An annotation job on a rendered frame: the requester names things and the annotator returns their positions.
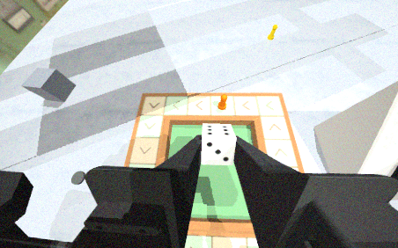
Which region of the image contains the orange pawn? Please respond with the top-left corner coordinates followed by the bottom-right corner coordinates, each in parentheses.
top-left (218, 94), bottom-right (227, 110)

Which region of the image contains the white die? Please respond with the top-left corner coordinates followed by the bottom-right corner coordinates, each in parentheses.
top-left (202, 124), bottom-right (237, 165)

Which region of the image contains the yellow game pawn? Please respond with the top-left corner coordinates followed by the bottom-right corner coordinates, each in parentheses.
top-left (267, 25), bottom-right (278, 40)

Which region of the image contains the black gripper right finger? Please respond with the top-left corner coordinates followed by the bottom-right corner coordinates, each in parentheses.
top-left (233, 135), bottom-right (398, 248)

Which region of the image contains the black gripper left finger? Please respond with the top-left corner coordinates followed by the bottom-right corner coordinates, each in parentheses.
top-left (85, 135), bottom-right (202, 248)

